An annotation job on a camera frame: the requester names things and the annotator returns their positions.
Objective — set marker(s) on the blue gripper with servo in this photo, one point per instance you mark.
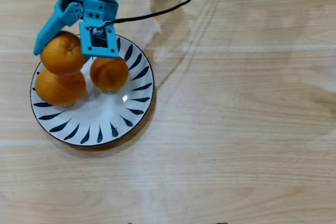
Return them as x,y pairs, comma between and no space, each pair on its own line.
75,11

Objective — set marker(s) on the small orange with green stem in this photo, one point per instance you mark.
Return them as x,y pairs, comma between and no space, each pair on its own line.
63,53

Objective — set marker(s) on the large orange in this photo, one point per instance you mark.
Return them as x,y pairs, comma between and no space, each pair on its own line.
60,90

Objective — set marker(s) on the small orange without stem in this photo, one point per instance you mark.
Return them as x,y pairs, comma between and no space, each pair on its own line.
109,75

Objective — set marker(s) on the white plate with blue strokes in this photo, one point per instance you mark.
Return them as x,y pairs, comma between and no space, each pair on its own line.
105,113

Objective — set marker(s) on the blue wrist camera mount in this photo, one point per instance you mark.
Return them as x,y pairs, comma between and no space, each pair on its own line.
86,40

